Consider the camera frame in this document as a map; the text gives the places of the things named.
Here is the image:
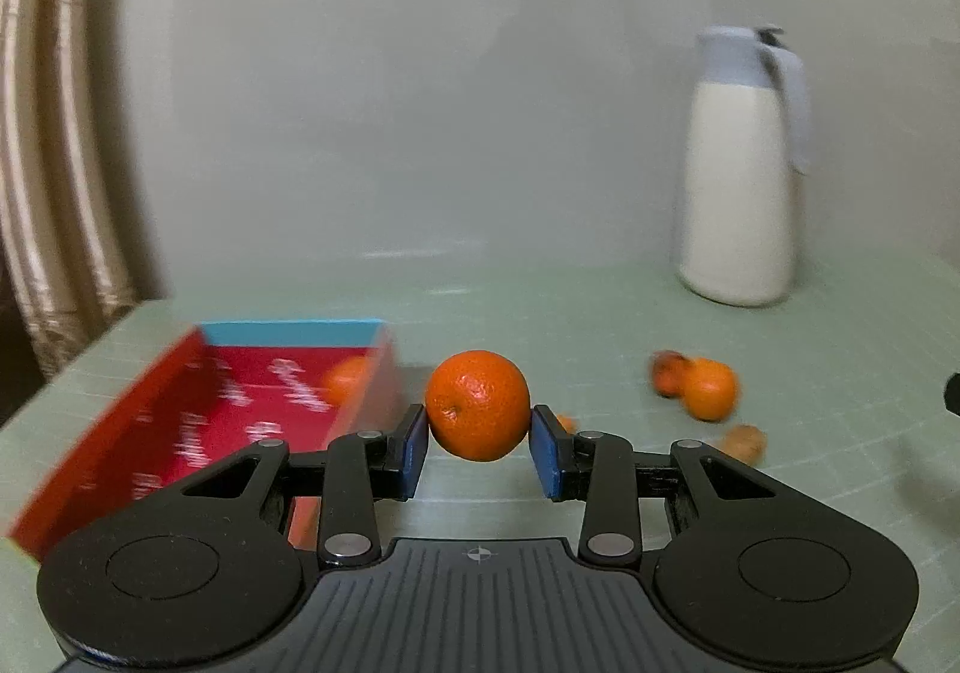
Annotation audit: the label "small reddish brown chestnut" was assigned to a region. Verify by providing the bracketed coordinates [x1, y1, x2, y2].
[649, 352, 687, 398]

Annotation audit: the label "green grid mat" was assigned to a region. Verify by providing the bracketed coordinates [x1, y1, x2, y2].
[0, 253, 960, 673]

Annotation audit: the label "cream thermos jug grey lid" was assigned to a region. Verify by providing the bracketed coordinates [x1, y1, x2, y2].
[679, 26, 812, 308]

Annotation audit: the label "colourful cardboard box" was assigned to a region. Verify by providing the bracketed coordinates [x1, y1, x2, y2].
[4, 320, 402, 561]

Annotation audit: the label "large orange mandarin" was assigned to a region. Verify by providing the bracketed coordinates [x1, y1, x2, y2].
[322, 356, 376, 410]

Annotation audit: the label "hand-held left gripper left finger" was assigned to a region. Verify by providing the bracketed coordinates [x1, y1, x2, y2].
[182, 404, 430, 567]

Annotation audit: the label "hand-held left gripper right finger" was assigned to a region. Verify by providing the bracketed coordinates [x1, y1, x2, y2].
[529, 406, 778, 567]

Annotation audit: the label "beige satin curtain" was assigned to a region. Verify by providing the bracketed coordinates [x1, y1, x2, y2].
[0, 0, 173, 381]

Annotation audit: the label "small tan nut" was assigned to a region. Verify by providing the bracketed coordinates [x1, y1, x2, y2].
[721, 424, 767, 460]

